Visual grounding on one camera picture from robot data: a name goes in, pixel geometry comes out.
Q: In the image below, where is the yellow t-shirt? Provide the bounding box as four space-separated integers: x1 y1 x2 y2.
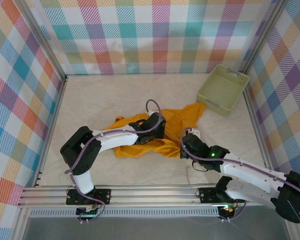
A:
114 102 207 160

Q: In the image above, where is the white table cloth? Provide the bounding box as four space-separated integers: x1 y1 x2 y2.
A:
39 73 276 187

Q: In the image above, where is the light green plastic bin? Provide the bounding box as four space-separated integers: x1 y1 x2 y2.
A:
196 63 251 118

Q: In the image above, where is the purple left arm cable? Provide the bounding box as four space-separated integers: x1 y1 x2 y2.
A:
64 99 163 224

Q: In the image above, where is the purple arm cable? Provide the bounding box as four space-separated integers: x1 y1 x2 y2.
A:
179 127 300 222
64 99 163 224

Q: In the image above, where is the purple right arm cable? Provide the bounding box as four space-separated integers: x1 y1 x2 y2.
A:
179 127 300 222

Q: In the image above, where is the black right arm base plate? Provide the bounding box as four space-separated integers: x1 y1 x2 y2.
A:
198 186 246 205

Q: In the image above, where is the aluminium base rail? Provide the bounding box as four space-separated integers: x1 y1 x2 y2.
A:
17 183 273 208

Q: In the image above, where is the aluminium frame side bar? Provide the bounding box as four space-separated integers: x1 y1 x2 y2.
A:
243 87 298 240
11 74 68 240

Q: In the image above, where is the grey slotted cable duct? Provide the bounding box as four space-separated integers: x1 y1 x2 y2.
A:
29 206 221 219

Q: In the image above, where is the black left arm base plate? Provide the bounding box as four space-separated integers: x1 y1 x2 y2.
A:
66 188 112 206

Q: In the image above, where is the aluminium frame post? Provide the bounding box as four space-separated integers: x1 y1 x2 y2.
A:
239 0 288 76
13 0 68 83

